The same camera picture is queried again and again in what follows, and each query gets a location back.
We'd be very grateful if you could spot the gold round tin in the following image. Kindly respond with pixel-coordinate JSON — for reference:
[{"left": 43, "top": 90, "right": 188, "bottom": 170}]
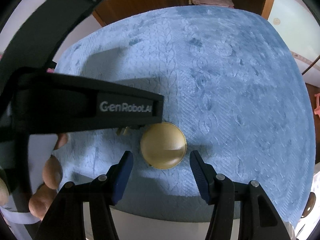
[{"left": 140, "top": 122, "right": 187, "bottom": 170}]

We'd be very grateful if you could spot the black car key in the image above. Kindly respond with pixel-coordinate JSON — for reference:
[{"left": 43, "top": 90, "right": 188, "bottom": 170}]
[{"left": 116, "top": 126, "right": 130, "bottom": 136}]

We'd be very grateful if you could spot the person's left hand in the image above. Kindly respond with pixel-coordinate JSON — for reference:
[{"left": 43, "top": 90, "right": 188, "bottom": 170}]
[{"left": 0, "top": 132, "right": 69, "bottom": 221}]

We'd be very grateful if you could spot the blue fuzzy table cloth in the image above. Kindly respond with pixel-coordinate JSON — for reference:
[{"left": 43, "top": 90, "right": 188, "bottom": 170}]
[{"left": 54, "top": 5, "right": 316, "bottom": 226}]

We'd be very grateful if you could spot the pink plastic stool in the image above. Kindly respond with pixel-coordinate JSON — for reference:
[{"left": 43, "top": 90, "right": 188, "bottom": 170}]
[{"left": 314, "top": 93, "right": 320, "bottom": 117}]

